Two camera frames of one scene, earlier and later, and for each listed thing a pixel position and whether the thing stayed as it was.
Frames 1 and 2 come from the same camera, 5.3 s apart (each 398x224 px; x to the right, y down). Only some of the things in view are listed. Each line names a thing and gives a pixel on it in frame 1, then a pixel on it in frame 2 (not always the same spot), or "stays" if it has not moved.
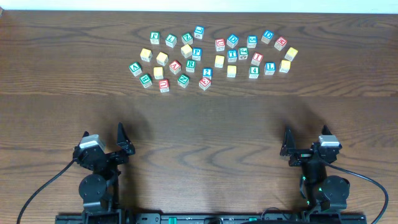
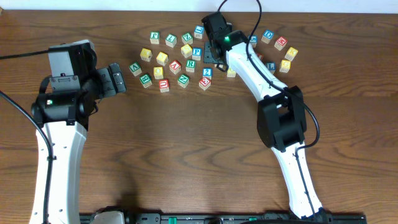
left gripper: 109,155 to 106,81
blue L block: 270,68 stays
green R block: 190,66 stays
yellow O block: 158,72 stays
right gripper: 305,152 to 210,52
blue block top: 198,32 stays
